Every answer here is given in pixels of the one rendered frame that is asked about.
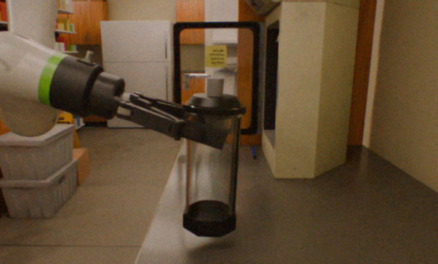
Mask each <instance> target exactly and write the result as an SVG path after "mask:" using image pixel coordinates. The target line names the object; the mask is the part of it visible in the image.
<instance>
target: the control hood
mask: <svg viewBox="0 0 438 264"><path fill-rule="evenodd" d="M244 1H245V2H246V3H247V4H248V5H249V6H250V7H251V8H252V9H253V10H254V11H255V12H256V13H257V14H258V15H265V14H266V13H267V12H269V11H270V10H271V9H273V8H274V7H276V6H277V5H278V4H279V3H280V2H281V1H282V0H261V1H262V2H263V3H264V5H263V6H262V7H261V8H260V9H259V10H258V11H256V10H255V9H254V8H253V7H252V6H251V5H250V4H249V2H247V1H246V0H244Z"/></svg>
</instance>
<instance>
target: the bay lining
mask: <svg viewBox="0 0 438 264"><path fill-rule="evenodd" d="M279 34H280V29H267V30H266V66H265V89H264V111H263V129H264V130H275V122H276V105H277V70H278V53H279V43H277V42H276V41H277V38H278V36H279Z"/></svg>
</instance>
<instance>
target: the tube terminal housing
mask: <svg viewBox="0 0 438 264"><path fill-rule="evenodd" d="M359 1H360V0H282V1H281V2H280V3H279V4H278V5H277V6H276V7H274V8H273V9H271V10H270V11H269V12H267V13H266V30H267V29H280V35H279V53H278V70H277V71H278V72H279V87H278V98H277V105H276V122H275V140H274V149H273V147H272V146H271V144H270V142H269V141H268V139H267V137H266V135H265V133H264V132H263V135H262V139H261V148H262V150H263V153H264V155H265V157H266V160H267V161H268V163H269V166H270V168H271V170H272V172H273V175H274V177H275V178H315V177H317V176H319V175H322V174H323V173H325V172H328V171H329V170H330V169H334V168H335V167H337V166H340V165H341V164H344V163H345V161H346V146H347V138H348V124H349V115H350V108H351V94H352V85H353V77H354V63H355V54H356V47H357V32H358V30H357V24H358V17H359Z"/></svg>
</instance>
